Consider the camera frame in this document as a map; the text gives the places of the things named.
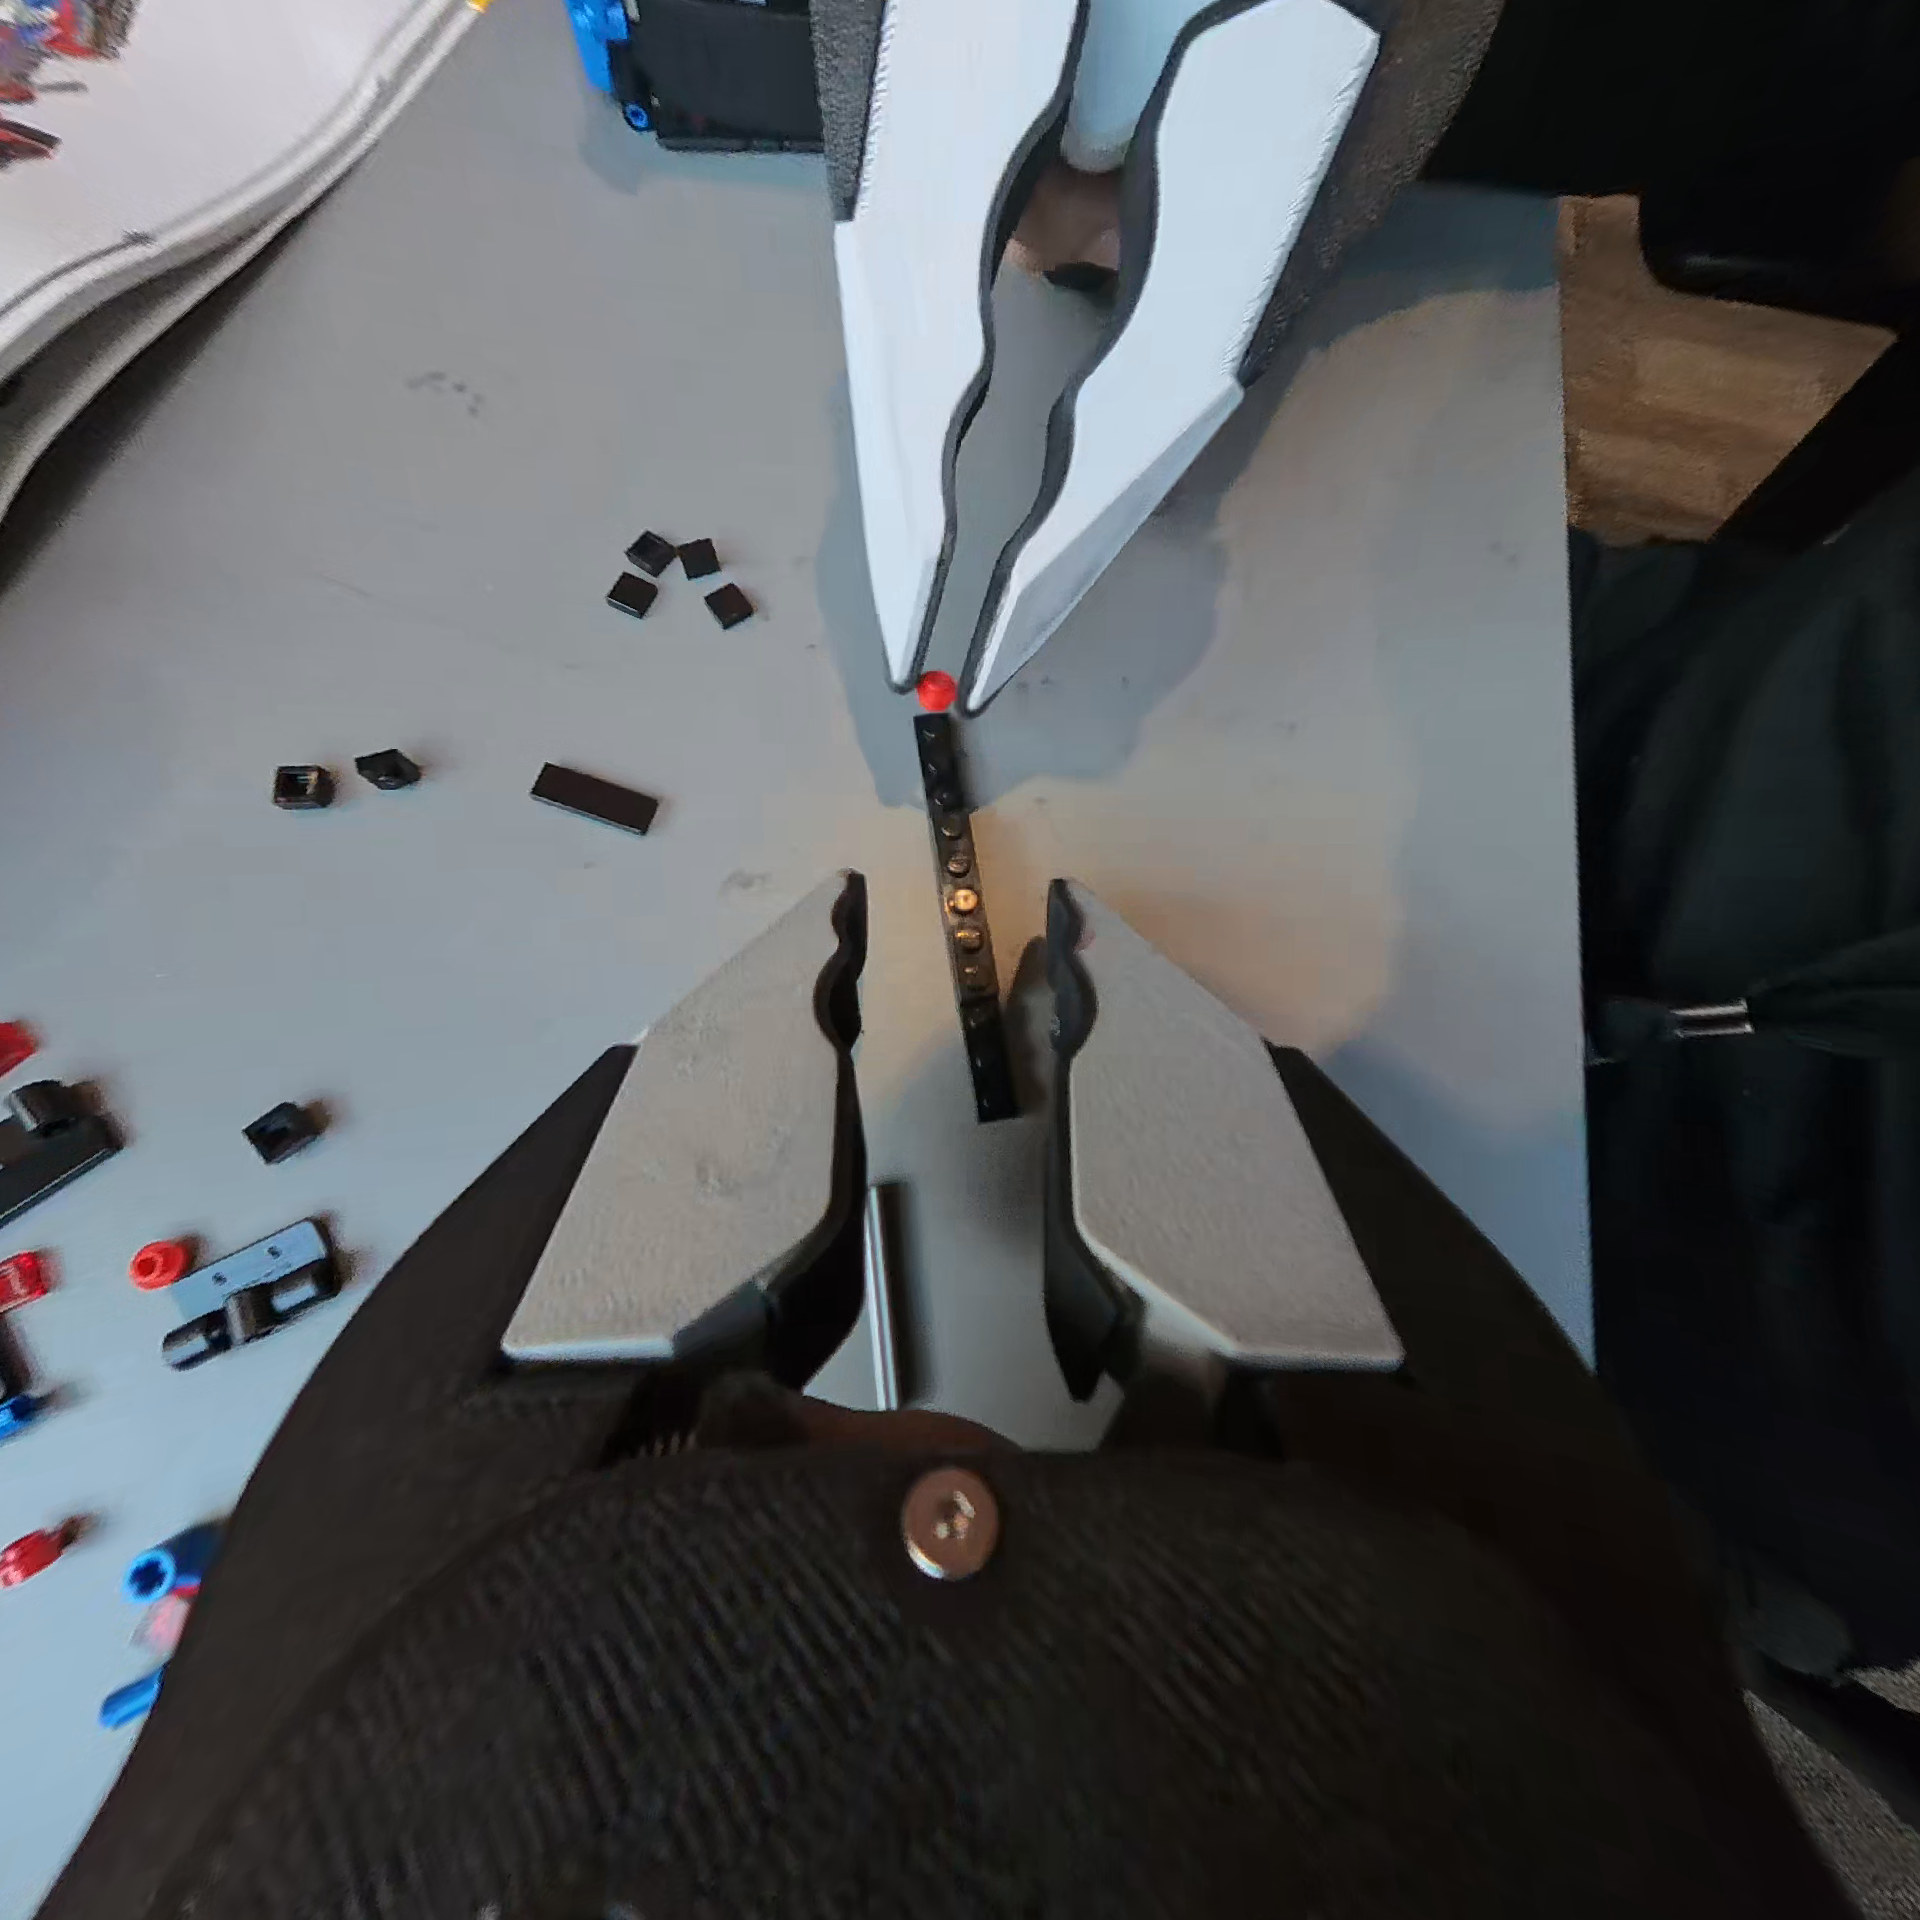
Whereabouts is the partly built toy car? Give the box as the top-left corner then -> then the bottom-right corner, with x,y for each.
563,0 -> 827,153

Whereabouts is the person's black hoodie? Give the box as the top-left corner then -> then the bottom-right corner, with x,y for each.
1574,495 -> 1920,1683

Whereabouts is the person's right forearm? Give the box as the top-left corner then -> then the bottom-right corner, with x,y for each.
1416,0 -> 1920,197

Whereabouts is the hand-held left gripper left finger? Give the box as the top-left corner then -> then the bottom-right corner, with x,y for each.
502,870 -> 872,1404

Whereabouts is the grey desk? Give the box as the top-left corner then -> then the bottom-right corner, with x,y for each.
0,0 -> 1592,1920

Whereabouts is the long black studded toy plate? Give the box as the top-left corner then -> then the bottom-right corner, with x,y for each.
912,714 -> 1024,1124

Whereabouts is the black office chair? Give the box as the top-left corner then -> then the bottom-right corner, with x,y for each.
1638,195 -> 1920,554

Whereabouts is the black toy bracket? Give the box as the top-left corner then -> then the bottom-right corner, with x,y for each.
162,1218 -> 344,1371

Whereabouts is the blue toy fang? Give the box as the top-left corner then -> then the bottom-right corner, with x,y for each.
123,1523 -> 226,1610

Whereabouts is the short black smooth toy tile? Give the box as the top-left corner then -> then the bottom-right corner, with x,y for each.
528,762 -> 662,837

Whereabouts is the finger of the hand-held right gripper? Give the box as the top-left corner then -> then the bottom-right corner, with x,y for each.
963,0 -> 1381,716
831,0 -> 1085,696

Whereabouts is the cluster of small toy bricks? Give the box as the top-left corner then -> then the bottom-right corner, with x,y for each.
0,1021 -> 226,1727

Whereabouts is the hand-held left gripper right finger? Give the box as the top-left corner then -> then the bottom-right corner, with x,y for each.
1043,878 -> 1407,1404

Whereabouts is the open instruction booklet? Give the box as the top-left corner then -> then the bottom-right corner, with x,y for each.
0,0 -> 482,512

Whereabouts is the grey toy axle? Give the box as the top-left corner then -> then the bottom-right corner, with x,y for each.
866,1183 -> 905,1409

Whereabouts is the black hoodie drawstring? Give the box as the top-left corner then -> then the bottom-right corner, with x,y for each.
1592,994 -> 1760,1052

